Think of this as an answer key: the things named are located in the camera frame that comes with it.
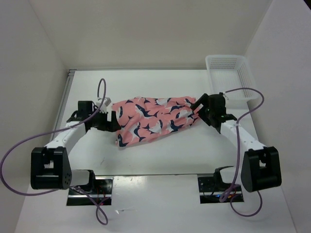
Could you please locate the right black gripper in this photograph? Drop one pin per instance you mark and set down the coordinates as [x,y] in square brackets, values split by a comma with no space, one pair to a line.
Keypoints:
[204,99]

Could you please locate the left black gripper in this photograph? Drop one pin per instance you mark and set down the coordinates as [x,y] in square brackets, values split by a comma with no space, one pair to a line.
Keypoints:
[111,126]

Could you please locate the pink shark print shorts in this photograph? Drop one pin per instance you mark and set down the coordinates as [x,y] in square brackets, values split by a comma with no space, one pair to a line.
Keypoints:
[146,119]

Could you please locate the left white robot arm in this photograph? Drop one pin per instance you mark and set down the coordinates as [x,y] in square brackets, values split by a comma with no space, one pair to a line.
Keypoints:
[50,167]

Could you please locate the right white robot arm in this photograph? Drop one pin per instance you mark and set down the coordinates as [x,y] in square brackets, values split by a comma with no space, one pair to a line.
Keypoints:
[257,164]

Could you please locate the white plastic basket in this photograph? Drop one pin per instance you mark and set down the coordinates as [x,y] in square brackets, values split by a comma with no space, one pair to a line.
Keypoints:
[231,75]

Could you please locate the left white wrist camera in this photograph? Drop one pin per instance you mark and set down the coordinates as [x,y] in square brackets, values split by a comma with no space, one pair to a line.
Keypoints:
[103,104]

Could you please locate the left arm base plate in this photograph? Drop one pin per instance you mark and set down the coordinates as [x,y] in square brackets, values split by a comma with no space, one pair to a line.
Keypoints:
[101,193]

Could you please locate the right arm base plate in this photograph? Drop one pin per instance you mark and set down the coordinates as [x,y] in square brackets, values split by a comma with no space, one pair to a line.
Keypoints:
[210,190]

